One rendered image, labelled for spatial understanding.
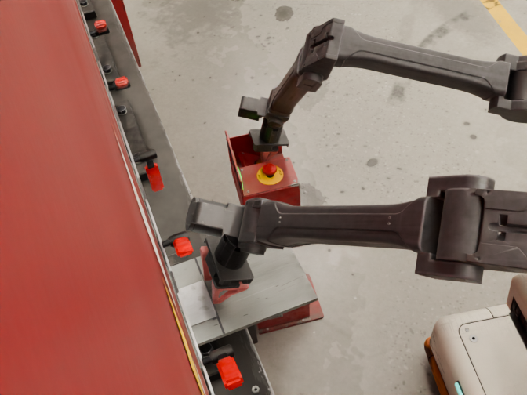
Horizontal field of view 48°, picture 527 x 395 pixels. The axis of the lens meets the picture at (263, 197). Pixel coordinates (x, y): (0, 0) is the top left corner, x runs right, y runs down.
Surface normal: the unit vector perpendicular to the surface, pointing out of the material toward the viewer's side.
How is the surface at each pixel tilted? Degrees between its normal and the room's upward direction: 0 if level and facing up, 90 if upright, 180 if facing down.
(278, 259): 0
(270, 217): 50
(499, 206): 34
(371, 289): 0
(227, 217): 41
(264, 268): 0
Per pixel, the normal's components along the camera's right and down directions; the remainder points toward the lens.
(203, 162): -0.07, -0.64
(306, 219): -0.80, -0.25
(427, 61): 0.05, -0.12
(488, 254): -0.49, -0.23
